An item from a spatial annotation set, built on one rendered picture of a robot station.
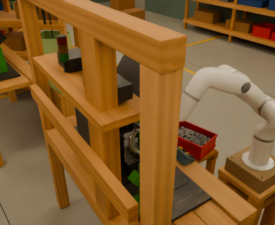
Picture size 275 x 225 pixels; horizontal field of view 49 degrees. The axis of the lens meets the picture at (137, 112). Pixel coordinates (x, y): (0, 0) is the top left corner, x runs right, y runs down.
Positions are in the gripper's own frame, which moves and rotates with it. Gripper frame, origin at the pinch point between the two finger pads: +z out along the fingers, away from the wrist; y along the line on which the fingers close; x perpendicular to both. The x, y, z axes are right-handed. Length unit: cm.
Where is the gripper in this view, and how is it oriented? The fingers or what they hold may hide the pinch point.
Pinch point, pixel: (137, 128)
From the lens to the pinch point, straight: 171.6
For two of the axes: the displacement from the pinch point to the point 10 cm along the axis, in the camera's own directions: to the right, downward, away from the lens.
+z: -5.3, -1.8, 8.3
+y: -6.9, -4.8, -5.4
